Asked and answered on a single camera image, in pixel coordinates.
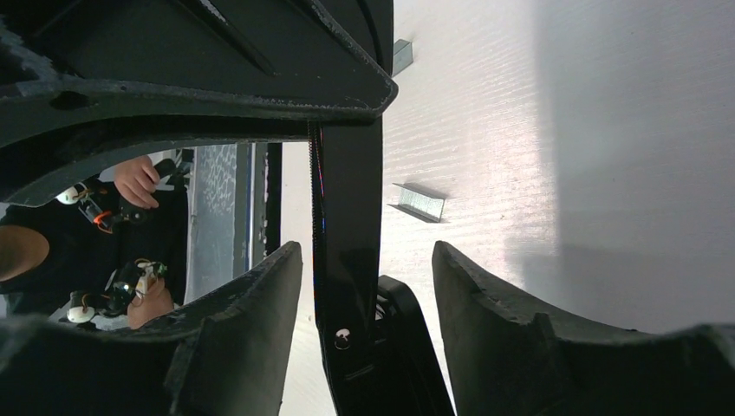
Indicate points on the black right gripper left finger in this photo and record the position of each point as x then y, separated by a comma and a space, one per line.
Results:
225, 353

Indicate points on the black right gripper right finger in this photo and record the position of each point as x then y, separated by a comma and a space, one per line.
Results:
511, 353

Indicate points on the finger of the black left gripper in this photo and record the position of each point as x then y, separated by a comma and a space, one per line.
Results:
88, 84

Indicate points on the black stapler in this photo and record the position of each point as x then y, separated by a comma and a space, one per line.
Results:
376, 351

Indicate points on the operator right hand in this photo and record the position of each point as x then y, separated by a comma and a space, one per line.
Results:
156, 302

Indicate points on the operator left hand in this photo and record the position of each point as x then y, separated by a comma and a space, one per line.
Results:
136, 181

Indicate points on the silver staple strip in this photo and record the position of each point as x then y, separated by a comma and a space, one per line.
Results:
402, 56
420, 202

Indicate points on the operator dark torso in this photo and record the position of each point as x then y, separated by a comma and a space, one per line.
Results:
83, 258

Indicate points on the teleoperation leader handle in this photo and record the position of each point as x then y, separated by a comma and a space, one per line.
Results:
127, 284

